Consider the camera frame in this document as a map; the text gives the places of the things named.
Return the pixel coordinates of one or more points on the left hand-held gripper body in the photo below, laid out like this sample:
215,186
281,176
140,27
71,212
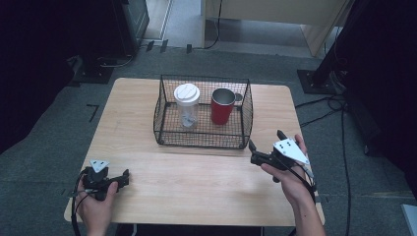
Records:
95,182

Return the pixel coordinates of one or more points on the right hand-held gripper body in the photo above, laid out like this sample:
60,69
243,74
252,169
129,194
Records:
285,154

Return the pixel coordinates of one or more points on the red steel-lined cup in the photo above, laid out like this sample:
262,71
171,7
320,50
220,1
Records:
222,108

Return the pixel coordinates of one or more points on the clear cup with white lid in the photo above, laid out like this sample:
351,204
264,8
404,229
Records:
187,98

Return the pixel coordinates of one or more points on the person's left hand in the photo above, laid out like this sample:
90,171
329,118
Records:
96,213

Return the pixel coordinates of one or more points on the person's right hand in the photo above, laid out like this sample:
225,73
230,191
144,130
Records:
291,187

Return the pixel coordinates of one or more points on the black round basket tag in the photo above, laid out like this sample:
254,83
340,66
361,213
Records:
239,97

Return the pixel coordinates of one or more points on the black square stand base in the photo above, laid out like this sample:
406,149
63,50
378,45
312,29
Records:
311,82

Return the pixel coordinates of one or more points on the black flat stand base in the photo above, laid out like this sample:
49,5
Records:
93,72

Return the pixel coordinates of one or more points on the dark curtain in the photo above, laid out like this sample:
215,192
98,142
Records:
387,82
29,65

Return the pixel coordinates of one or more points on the light wooden desk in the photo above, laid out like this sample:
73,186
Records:
278,11

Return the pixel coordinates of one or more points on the black tape strip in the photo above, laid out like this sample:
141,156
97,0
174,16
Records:
164,46
149,46

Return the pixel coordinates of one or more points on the white flat object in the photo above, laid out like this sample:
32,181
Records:
411,221

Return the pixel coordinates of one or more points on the black cabinet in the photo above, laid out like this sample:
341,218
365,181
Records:
131,23

